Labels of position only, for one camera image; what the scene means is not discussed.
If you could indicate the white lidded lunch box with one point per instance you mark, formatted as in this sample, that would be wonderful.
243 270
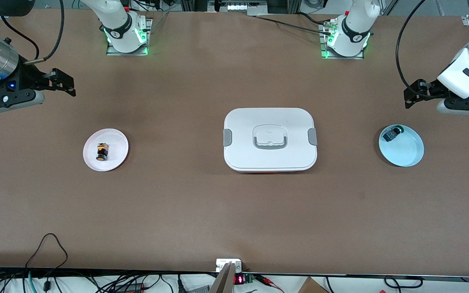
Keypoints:
270 158

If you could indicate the aluminium profile bar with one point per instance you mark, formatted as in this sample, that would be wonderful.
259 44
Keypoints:
223 280

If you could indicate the black power adapter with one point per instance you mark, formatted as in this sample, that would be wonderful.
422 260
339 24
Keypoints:
130 288

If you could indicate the red digit display board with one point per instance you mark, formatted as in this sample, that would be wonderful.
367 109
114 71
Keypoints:
239 279

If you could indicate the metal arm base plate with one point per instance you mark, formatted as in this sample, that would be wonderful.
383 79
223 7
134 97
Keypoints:
114 52
329 56

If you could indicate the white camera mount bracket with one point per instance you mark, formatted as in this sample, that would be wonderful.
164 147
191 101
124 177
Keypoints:
228 262

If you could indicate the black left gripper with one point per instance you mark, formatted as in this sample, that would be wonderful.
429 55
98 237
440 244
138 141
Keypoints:
430 88

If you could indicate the red clip lead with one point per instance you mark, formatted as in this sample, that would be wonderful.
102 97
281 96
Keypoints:
269 281

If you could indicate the white light bar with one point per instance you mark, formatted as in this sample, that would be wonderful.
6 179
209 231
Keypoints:
238 6

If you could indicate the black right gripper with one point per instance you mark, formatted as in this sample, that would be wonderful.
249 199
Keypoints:
27 76

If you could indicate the brown cardboard piece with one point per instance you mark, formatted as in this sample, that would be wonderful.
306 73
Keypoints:
312 287

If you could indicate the pale pink round plate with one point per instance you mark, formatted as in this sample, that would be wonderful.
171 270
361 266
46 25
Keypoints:
114 142

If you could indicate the light blue round plate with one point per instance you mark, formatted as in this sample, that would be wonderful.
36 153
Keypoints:
405 150

